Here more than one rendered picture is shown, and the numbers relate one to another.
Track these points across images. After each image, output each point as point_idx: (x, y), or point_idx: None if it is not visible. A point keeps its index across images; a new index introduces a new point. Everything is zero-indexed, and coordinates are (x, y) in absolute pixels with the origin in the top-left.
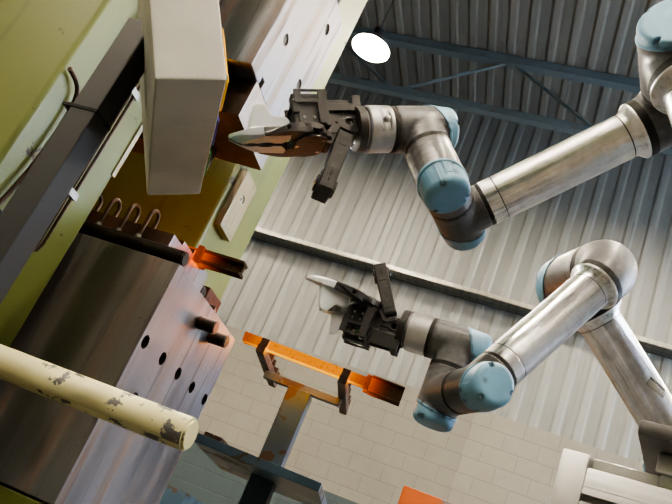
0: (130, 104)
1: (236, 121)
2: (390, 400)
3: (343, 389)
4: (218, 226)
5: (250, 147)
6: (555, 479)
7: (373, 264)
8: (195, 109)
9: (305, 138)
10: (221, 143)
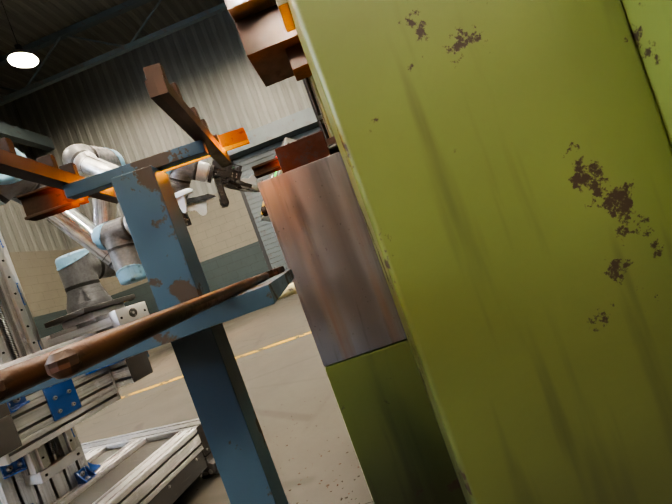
0: (321, 124)
1: (267, 82)
2: (48, 216)
3: (104, 198)
4: (290, 28)
5: (254, 190)
6: (147, 310)
7: (168, 177)
8: (269, 218)
9: (234, 189)
10: (280, 58)
